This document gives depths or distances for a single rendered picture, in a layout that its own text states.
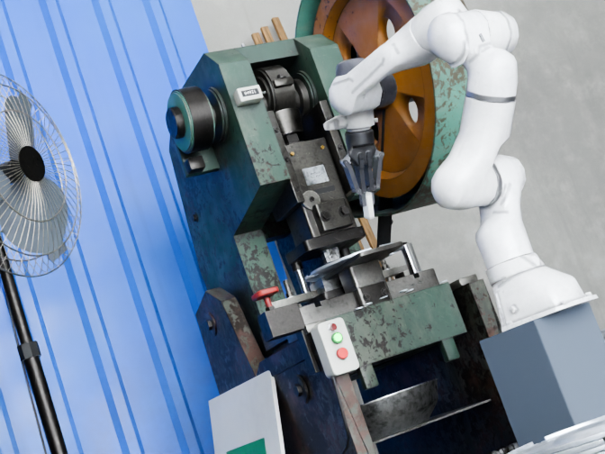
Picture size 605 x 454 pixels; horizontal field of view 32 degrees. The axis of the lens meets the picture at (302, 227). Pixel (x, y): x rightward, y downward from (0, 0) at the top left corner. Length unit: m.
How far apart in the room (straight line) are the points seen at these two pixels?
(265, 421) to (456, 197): 1.04
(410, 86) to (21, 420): 1.79
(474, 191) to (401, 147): 1.01
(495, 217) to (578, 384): 0.40
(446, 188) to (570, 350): 0.43
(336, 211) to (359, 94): 0.51
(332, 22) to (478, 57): 1.25
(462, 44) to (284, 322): 0.84
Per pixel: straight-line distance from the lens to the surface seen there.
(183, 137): 3.06
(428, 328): 2.88
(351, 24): 3.45
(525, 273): 2.33
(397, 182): 3.31
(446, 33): 2.33
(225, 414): 3.33
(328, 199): 3.04
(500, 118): 2.34
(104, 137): 4.23
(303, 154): 3.06
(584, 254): 5.04
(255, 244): 3.20
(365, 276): 2.90
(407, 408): 2.91
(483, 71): 2.32
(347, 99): 2.61
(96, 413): 3.94
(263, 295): 2.69
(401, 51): 2.51
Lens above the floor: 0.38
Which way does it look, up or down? 11 degrees up
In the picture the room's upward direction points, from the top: 19 degrees counter-clockwise
